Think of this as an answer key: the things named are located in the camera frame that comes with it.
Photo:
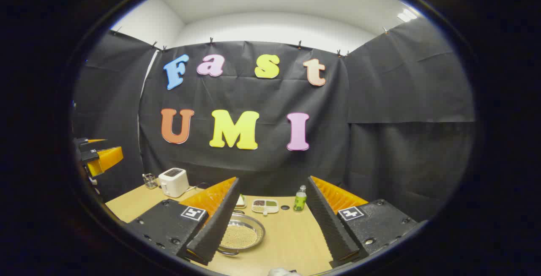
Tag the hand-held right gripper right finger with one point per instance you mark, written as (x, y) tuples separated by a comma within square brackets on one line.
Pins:
[(334, 225)]

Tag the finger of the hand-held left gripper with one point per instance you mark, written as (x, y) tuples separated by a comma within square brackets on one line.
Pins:
[(84, 141), (105, 157)]

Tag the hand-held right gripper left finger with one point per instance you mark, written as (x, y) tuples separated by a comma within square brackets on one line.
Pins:
[(219, 221)]

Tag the pile of soybeans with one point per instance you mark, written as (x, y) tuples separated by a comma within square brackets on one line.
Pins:
[(239, 236)]

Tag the stainless steel pot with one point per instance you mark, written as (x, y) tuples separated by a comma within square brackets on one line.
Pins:
[(253, 225)]

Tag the pale green plate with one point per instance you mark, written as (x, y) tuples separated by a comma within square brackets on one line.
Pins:
[(241, 205)]

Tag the white bread sandwich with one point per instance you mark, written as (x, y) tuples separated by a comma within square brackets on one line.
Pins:
[(241, 200)]

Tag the green label drink bottle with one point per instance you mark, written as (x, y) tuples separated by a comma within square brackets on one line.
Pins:
[(299, 200)]

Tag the white divided dish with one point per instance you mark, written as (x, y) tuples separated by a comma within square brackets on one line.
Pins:
[(265, 208)]

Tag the pile of green beans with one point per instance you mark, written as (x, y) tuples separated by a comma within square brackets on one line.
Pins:
[(271, 203)]

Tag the white toaster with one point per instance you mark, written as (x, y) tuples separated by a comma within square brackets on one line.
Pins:
[(173, 182)]

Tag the black backdrop cloth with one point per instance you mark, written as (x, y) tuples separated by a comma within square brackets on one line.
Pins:
[(380, 98)]

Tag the ceiling light panel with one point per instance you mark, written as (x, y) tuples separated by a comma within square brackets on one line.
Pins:
[(407, 15)]

